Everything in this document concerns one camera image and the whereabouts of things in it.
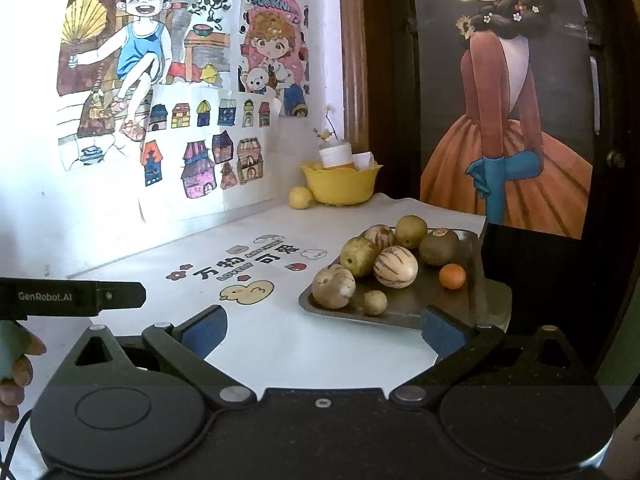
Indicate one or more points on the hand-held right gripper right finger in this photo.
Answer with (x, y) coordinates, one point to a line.
(440, 332)

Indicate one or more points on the small tan round fruit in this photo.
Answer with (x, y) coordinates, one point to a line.
(375, 303)

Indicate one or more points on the yellow flower sprig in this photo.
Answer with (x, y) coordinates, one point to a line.
(326, 132)

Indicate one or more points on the person's left hand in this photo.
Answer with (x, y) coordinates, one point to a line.
(22, 360)

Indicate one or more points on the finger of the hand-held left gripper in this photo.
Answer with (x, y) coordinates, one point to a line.
(122, 295)

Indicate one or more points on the orange dress girl poster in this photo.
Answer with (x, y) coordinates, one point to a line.
(510, 110)

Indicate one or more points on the wooden door frame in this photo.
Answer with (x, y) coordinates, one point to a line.
(352, 60)

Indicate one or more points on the dark wooden door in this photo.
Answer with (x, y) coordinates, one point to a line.
(387, 85)

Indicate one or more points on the yellow plastic bowl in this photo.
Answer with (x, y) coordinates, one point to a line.
(340, 187)

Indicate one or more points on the striped pepino melon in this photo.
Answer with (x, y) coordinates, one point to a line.
(378, 234)
(395, 266)

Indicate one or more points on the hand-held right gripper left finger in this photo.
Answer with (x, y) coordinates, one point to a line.
(205, 331)

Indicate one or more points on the yellow lemon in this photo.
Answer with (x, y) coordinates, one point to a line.
(300, 198)

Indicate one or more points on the metal tray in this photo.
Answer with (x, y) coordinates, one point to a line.
(405, 305)

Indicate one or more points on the brown kiwi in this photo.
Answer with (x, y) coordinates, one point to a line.
(439, 247)

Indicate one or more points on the houses drawing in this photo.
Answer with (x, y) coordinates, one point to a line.
(175, 200)

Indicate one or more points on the girl with teddy drawing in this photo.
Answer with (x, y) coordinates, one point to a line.
(272, 45)

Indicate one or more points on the small orange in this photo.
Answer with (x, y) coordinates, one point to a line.
(452, 276)

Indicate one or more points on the yellow-green round fruit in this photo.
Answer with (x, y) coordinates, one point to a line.
(357, 256)
(411, 230)

